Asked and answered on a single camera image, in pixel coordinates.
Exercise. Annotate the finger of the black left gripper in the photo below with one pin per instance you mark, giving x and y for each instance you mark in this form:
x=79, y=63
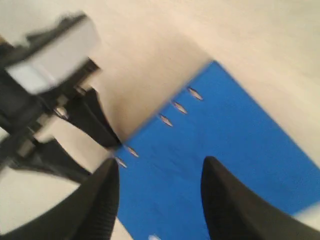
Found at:
x=49, y=158
x=85, y=112

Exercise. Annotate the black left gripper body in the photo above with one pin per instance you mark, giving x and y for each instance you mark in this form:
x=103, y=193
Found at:
x=23, y=114

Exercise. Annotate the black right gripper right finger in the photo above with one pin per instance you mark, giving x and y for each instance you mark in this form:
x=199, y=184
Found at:
x=234, y=212

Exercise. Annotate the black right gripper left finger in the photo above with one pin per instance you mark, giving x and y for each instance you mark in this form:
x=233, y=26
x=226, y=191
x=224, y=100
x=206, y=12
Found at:
x=89, y=213

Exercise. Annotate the blue ring binder notebook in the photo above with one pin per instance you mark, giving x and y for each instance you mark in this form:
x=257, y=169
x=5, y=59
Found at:
x=160, y=193

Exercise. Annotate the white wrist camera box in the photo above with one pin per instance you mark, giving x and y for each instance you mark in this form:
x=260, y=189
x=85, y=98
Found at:
x=53, y=55

